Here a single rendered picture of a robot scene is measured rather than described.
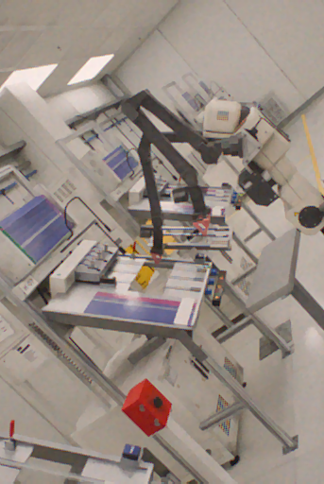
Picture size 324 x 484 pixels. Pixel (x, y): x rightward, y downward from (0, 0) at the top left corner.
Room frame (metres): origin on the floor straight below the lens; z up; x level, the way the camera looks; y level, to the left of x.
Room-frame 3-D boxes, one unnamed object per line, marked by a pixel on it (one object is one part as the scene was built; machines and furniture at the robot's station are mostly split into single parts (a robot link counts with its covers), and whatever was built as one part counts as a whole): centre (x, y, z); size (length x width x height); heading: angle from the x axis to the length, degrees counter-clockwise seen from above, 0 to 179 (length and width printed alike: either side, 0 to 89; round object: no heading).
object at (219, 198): (3.96, -0.18, 0.65); 1.01 x 0.73 x 1.29; 65
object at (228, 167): (7.25, -1.49, 0.95); 1.36 x 0.82 x 1.90; 65
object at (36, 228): (2.71, 0.46, 1.52); 0.51 x 0.13 x 0.27; 155
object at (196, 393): (2.71, 0.60, 0.31); 0.70 x 0.65 x 0.62; 155
